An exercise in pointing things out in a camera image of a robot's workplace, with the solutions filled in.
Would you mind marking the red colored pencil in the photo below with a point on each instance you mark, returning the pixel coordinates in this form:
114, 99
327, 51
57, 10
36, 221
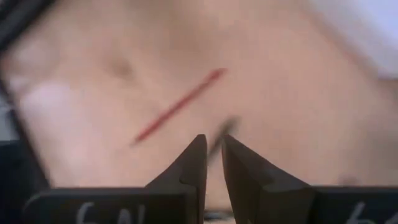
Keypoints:
178, 107

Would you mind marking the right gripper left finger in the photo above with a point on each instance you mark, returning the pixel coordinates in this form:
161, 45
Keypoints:
186, 174

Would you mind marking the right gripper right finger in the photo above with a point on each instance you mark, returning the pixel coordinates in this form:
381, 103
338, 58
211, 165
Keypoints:
255, 186

